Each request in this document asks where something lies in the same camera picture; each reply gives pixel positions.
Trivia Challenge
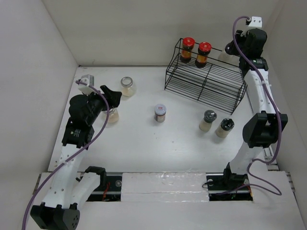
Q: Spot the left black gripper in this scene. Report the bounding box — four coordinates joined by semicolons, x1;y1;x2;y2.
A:
83;85;120;125

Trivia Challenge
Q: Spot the black cap white powder bottle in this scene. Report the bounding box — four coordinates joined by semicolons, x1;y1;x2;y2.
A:
218;47;239;66

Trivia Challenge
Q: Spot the red lid sauce jar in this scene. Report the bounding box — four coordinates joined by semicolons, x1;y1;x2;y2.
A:
180;37;195;63
195;42;212;68

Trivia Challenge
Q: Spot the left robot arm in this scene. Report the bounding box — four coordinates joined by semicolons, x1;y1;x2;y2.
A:
25;81;122;230

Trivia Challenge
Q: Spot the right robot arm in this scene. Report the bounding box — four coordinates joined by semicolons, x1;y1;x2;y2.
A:
222;28;288;189

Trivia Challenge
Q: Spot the near glass jar silver rim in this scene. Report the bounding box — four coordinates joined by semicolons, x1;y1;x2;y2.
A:
103;108;119;124

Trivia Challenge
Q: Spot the glass jar silver rim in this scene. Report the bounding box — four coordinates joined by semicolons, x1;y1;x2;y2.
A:
103;108;119;124
120;77;136;97

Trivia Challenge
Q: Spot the far glass jar silver rim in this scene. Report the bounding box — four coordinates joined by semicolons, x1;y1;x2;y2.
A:
120;77;136;97

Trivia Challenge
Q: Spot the white lid spice jar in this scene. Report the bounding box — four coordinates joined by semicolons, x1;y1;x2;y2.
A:
154;104;166;122

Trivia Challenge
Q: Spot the silver cap grinder bottle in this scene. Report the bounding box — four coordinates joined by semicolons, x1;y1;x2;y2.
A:
199;110;217;132

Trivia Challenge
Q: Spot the black cap grinder bottle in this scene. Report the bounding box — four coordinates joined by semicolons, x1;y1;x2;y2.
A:
215;118;235;138

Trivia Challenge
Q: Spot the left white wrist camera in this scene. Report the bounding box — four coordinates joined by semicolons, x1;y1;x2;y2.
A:
78;74;94;95

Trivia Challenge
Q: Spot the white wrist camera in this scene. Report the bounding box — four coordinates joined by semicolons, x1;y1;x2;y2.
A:
246;16;262;29
78;74;94;95

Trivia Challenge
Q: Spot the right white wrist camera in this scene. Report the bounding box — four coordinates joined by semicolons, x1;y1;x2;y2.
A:
246;16;262;29

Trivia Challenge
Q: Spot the black wire rack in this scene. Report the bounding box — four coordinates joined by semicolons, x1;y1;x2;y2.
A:
164;38;247;114

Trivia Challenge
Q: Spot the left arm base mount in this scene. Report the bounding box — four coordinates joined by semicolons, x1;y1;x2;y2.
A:
85;166;122;202

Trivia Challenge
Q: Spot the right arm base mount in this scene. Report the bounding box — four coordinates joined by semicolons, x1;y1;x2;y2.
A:
202;164;253;201

